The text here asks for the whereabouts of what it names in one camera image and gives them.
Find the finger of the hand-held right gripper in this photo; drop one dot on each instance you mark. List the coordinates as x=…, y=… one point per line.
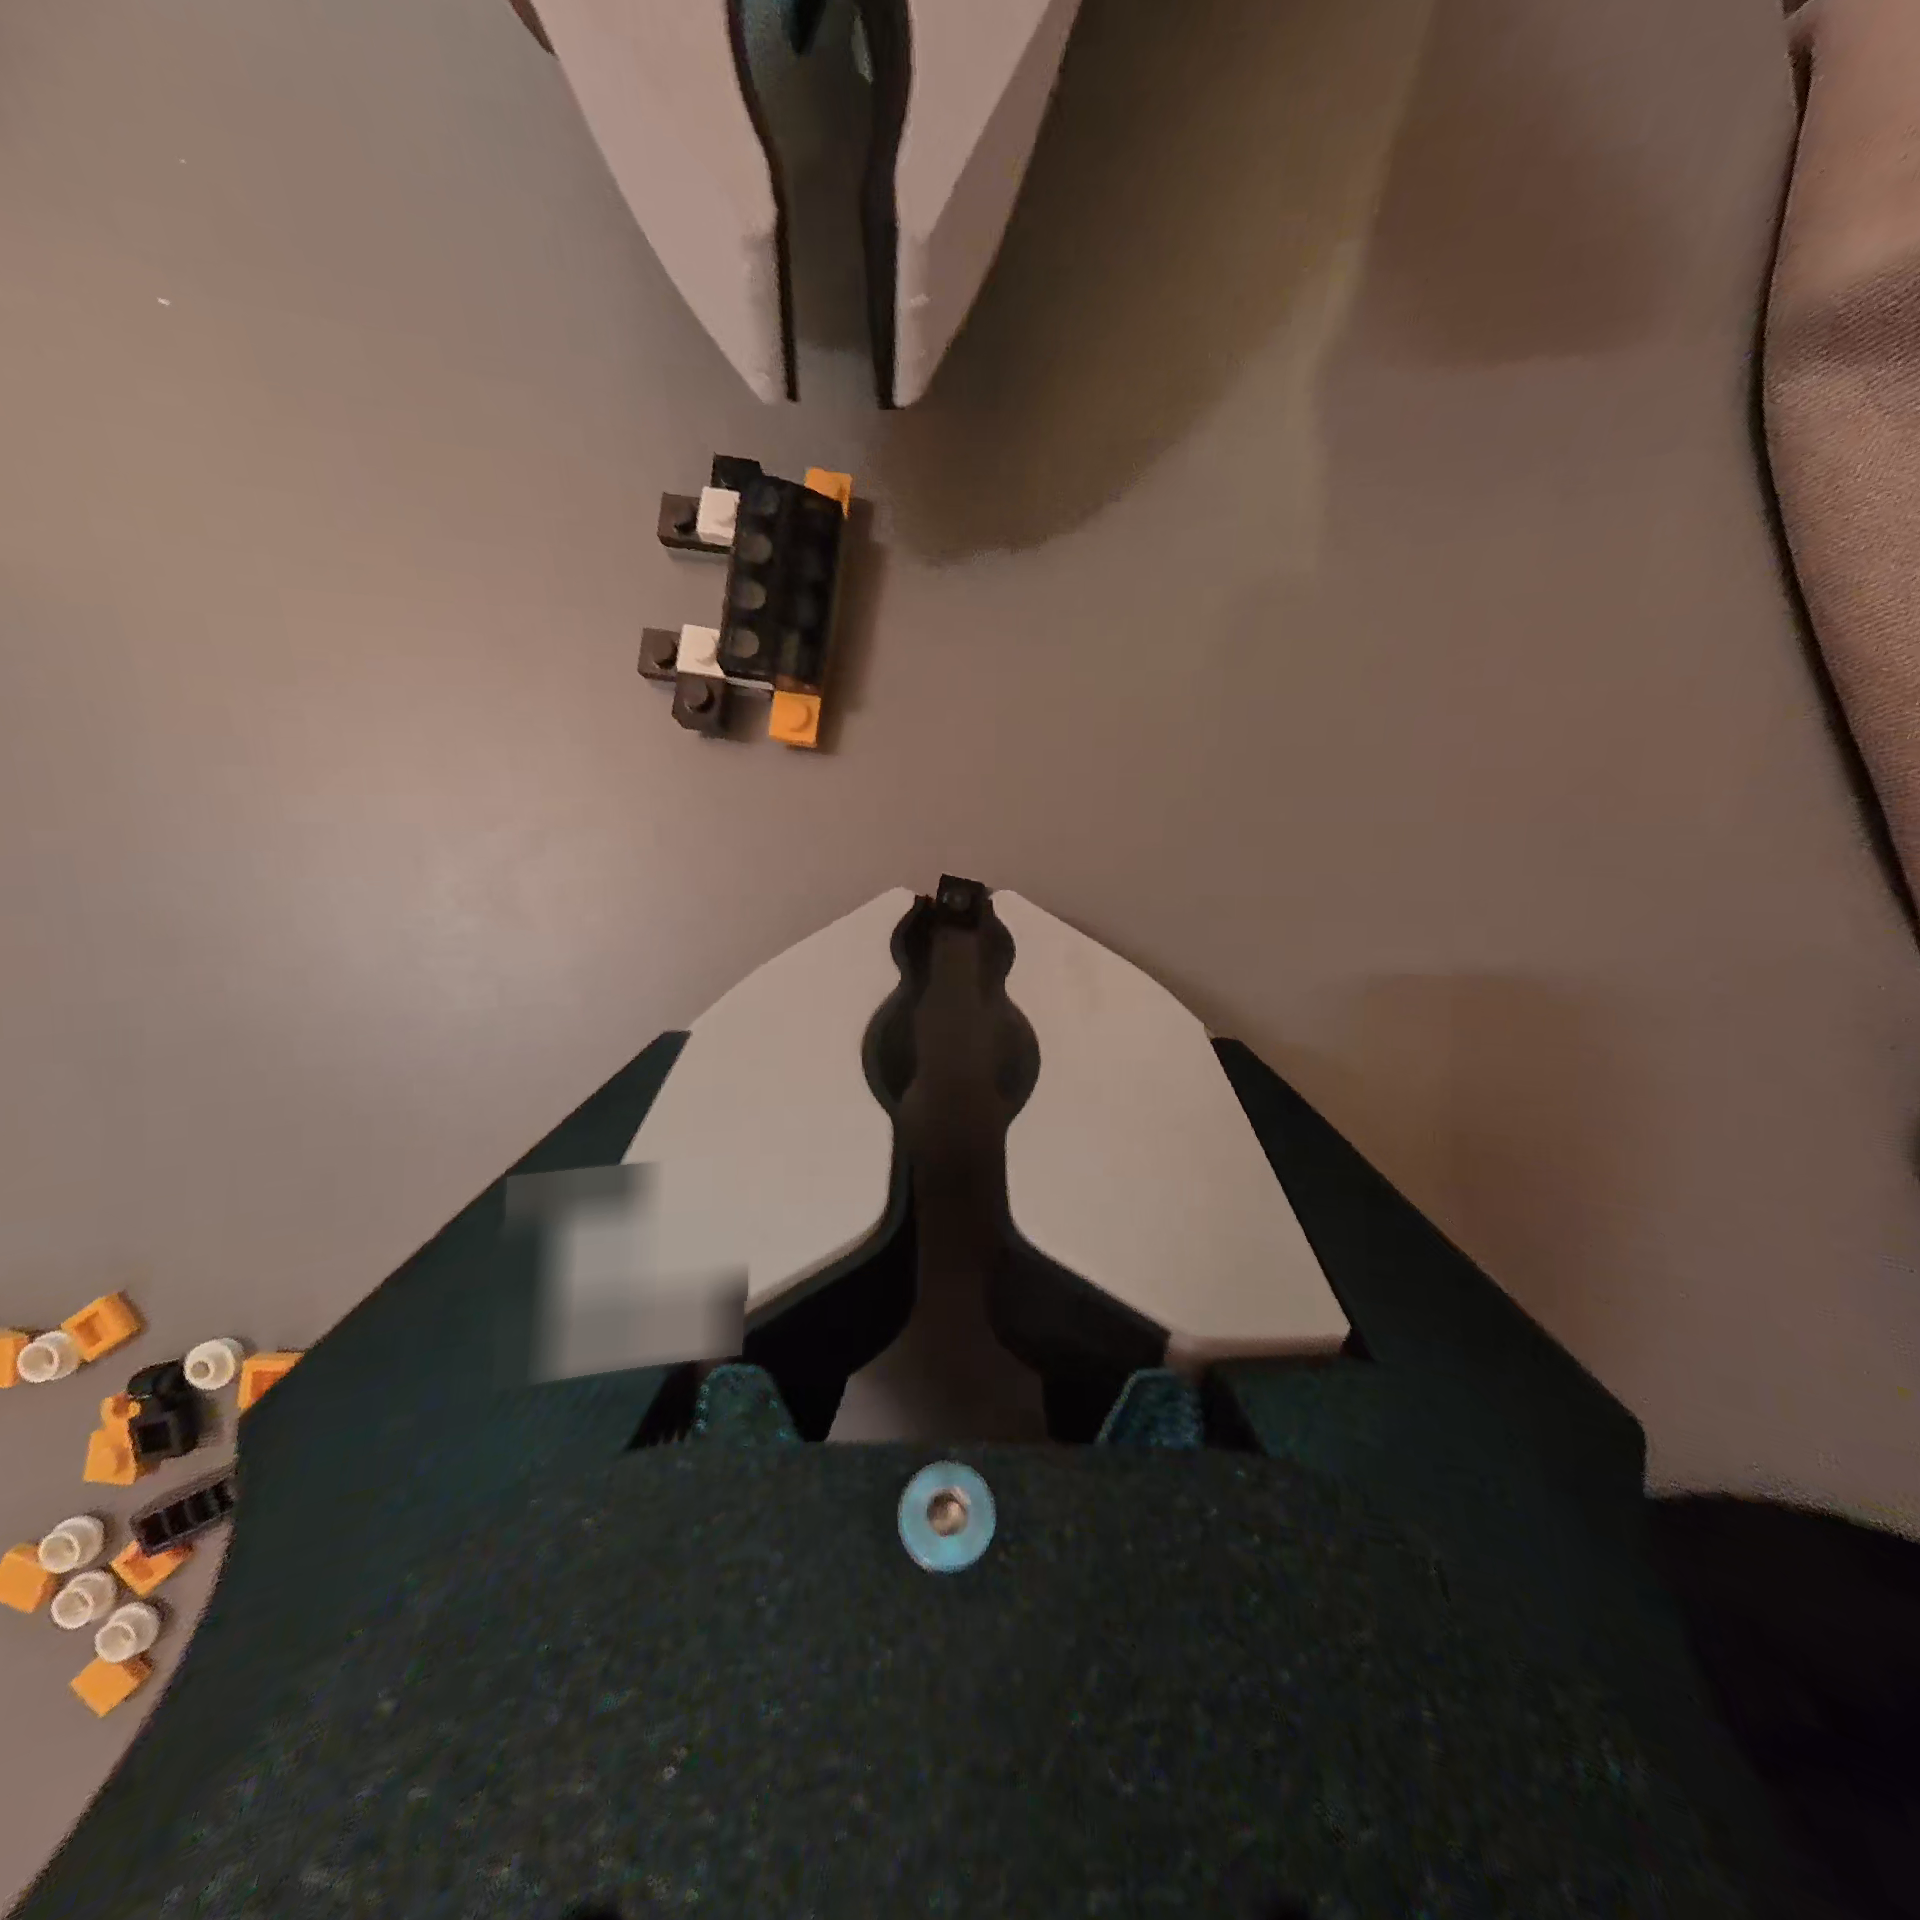
x=972, y=153
x=671, y=153

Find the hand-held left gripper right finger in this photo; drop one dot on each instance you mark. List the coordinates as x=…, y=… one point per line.
x=1173, y=1173

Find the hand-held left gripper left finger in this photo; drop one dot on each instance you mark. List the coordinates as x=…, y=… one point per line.
x=783, y=1107

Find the black lego connector piece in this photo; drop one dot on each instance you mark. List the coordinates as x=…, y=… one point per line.
x=962, y=895

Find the small lego subassembly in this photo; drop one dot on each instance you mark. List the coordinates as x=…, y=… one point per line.
x=768, y=599

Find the pile of small lego pieces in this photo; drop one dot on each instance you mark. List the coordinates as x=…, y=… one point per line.
x=103, y=1438

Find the beige sweatshirt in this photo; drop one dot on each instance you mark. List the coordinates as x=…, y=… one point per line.
x=1852, y=449

